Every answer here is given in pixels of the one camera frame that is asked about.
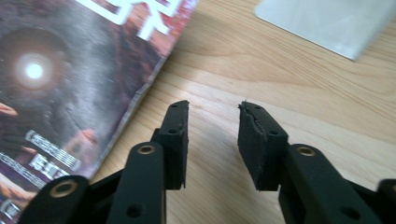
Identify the dark red cover book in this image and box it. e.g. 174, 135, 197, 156
0, 0, 199, 224

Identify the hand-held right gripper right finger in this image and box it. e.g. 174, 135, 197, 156
237, 101, 290, 191

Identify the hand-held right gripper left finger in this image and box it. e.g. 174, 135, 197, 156
151, 100, 190, 190

